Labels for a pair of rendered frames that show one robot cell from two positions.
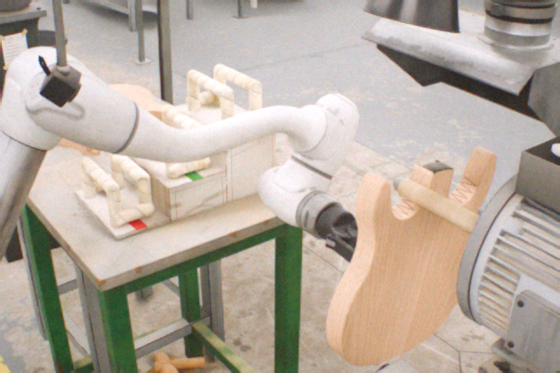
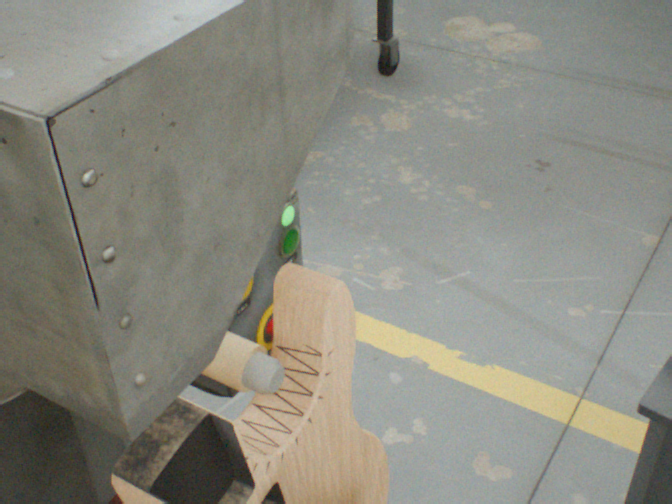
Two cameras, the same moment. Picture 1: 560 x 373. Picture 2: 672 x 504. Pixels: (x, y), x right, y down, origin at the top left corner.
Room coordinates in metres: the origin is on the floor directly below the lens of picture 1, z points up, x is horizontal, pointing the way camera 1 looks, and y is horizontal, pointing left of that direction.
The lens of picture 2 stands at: (1.43, -0.30, 1.64)
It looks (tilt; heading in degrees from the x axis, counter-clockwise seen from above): 38 degrees down; 160
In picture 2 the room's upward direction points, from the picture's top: 2 degrees counter-clockwise
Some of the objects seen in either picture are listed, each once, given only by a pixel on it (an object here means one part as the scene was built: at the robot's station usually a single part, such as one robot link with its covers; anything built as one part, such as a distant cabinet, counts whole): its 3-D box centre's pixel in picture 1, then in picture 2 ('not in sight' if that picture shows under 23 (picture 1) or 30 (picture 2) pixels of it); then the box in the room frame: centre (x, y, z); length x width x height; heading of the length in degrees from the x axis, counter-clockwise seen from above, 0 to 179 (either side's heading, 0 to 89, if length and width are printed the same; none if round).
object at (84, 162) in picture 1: (98, 175); not in sight; (1.52, 0.42, 1.04); 0.20 x 0.03 x 0.03; 36
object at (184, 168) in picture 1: (189, 165); not in sight; (1.56, 0.20, 1.04); 0.11 x 0.03 x 0.03; 127
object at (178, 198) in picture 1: (171, 175); not in sight; (1.64, 0.26, 0.98); 0.27 x 0.16 x 0.09; 37
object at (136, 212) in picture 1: (132, 213); not in sight; (1.47, 0.33, 0.96); 0.11 x 0.03 x 0.03; 127
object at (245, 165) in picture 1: (222, 146); not in sight; (1.73, 0.13, 1.02); 0.27 x 0.15 x 0.17; 37
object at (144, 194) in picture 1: (144, 196); not in sight; (1.50, 0.31, 0.99); 0.03 x 0.03 x 0.09
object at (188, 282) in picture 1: (186, 263); not in sight; (2.02, 0.29, 0.45); 0.05 x 0.05 x 0.90; 37
